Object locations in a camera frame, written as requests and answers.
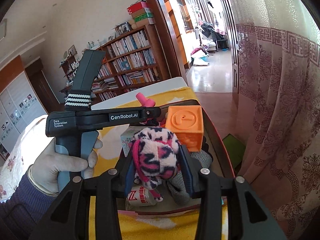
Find red metal tin box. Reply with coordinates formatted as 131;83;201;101
117;110;234;218

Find ointment medicine box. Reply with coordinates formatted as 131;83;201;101
120;126;144;157

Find black fuzzy sock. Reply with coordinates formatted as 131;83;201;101
142;118;160;127

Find pink leopard sock pair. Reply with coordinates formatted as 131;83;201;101
130;127;181;202

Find light orange rubber cube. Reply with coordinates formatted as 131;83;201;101
165;105;204;152

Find wooden desk with shelf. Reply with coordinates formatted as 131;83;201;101
59;54;79;99

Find brown wooden door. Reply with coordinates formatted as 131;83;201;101
220;0;239;94

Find stacked boxes on bookshelf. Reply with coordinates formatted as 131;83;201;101
127;0;156;29

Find white gloved left hand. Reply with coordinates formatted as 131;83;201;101
27;139;103;196

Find white wardrobe with stickers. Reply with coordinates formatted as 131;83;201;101
1;72;47;158

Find yellow patterned towel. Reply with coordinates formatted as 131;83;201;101
94;87;234;239

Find grey knitted sock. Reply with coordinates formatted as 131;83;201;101
167;146;213;205

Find wooden bookshelf with books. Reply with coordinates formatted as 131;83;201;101
92;25;171;102

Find dark blue sleeve forearm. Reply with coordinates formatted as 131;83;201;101
1;170;58;239

